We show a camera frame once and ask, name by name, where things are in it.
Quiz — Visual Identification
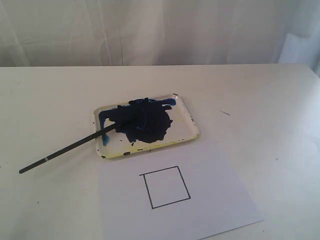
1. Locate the black paintbrush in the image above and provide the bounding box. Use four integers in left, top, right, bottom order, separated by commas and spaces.
18, 117, 136, 175

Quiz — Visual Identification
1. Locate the white paper with square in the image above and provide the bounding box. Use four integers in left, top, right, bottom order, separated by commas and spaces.
97, 140, 263, 240

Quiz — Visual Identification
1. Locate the white paint tray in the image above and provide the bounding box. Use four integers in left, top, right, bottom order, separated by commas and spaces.
93, 93, 200, 159

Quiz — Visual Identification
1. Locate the white backdrop curtain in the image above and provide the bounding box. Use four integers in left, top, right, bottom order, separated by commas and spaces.
0, 0, 320, 67

